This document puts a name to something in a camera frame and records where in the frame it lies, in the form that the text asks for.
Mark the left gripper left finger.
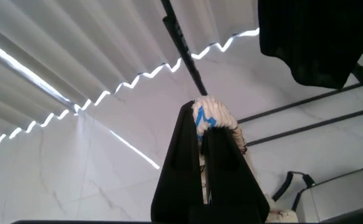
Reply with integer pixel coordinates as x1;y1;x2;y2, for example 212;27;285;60
150;100;205;223

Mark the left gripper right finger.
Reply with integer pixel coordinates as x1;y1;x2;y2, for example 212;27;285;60
201;126;271;223

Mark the cream printed garment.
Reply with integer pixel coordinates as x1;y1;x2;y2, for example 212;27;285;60
192;95;299;223

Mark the black garment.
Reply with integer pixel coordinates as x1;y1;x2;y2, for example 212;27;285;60
257;0;363;90

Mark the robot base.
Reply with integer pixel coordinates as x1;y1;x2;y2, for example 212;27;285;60
295;163;363;224

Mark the black clothes rack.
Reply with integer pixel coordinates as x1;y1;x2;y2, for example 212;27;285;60
161;0;363;147

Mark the white curtain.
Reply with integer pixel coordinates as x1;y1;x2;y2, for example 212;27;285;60
0;0;260;150

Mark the black cable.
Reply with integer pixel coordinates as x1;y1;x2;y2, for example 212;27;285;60
271;170;316;212

